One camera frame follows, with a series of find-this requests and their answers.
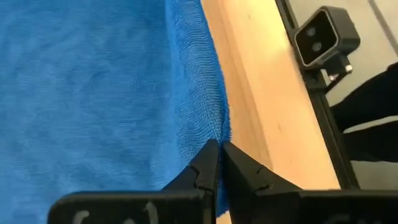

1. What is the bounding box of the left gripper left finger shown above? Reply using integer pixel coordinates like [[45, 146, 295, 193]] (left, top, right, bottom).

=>
[[163, 139, 220, 224]]

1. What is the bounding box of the blue microfiber towel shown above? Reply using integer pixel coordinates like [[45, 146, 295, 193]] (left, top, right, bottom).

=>
[[0, 0, 232, 224]]

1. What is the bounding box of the black table-level camera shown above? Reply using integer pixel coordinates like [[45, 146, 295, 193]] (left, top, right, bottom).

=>
[[293, 5, 361, 82]]

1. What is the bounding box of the person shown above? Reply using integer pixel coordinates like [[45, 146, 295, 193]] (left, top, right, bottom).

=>
[[329, 61, 398, 163]]

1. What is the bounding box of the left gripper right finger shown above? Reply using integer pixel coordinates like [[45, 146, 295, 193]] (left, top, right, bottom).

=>
[[223, 141, 302, 224]]

